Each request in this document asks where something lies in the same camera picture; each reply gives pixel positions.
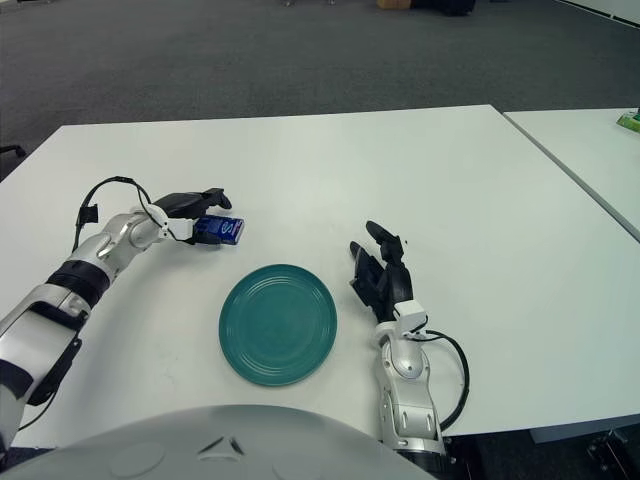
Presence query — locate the black bulky background object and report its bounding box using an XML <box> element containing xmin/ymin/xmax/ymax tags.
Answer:
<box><xmin>410</xmin><ymin>0</ymin><xmax>476</xmax><ymax>15</ymax></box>

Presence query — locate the silver robot torso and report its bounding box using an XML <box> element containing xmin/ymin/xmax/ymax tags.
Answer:
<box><xmin>0</xmin><ymin>403</ymin><xmax>437</xmax><ymax>480</ymax></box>

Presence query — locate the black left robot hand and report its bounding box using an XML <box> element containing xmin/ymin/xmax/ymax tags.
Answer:
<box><xmin>152</xmin><ymin>187</ymin><xmax>234</xmax><ymax>249</ymax></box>

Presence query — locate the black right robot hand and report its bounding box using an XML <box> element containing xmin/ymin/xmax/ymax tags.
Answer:
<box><xmin>348</xmin><ymin>219</ymin><xmax>416</xmax><ymax>324</ymax></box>

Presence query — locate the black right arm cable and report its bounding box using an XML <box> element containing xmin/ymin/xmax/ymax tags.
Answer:
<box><xmin>409</xmin><ymin>329</ymin><xmax>472</xmax><ymax>432</ymax></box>

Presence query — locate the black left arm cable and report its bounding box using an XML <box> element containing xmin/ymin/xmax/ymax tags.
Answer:
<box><xmin>72</xmin><ymin>175</ymin><xmax>174</xmax><ymax>252</ymax></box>

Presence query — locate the green small box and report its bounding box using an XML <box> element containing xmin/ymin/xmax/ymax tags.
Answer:
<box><xmin>615</xmin><ymin>109</ymin><xmax>640</xmax><ymax>134</ymax></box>

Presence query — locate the black equipment under table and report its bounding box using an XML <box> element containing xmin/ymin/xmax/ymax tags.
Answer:
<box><xmin>587</xmin><ymin>428</ymin><xmax>640</xmax><ymax>475</ymax></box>

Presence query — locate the teal ceramic plate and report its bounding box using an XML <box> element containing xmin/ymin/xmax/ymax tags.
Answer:
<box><xmin>218</xmin><ymin>263</ymin><xmax>339</xmax><ymax>388</ymax></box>

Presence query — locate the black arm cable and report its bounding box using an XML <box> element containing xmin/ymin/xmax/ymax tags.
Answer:
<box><xmin>409</xmin><ymin>329</ymin><xmax>472</xmax><ymax>432</ymax></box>
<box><xmin>72</xmin><ymin>175</ymin><xmax>174</xmax><ymax>252</ymax></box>

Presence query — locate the blue gum box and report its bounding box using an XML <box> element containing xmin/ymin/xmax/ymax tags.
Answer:
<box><xmin>193</xmin><ymin>214</ymin><xmax>247</xmax><ymax>249</ymax></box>

